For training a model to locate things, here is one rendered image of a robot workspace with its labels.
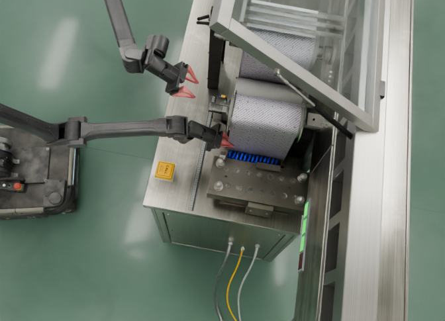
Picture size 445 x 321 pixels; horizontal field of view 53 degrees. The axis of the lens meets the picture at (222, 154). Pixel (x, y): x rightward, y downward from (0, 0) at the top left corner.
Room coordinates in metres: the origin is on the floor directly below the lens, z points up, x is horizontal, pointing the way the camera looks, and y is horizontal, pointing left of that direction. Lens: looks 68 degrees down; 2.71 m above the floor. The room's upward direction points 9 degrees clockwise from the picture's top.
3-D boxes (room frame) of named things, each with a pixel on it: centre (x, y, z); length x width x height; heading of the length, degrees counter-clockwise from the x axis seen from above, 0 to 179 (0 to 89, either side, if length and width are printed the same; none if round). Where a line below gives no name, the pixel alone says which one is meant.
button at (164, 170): (0.61, 0.23, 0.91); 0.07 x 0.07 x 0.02; 88
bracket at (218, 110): (0.79, 0.03, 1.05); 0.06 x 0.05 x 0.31; 88
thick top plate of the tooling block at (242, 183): (0.57, -0.16, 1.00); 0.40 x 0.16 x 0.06; 88
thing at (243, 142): (0.69, -0.13, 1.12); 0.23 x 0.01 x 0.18; 88
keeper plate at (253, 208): (0.48, -0.18, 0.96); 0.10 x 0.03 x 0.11; 88
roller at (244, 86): (0.87, -0.14, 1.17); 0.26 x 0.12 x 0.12; 88
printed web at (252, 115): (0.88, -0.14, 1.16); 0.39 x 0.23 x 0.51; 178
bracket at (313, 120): (0.75, -0.31, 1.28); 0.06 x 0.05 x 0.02; 88
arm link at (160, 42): (0.81, 0.29, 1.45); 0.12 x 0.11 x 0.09; 88
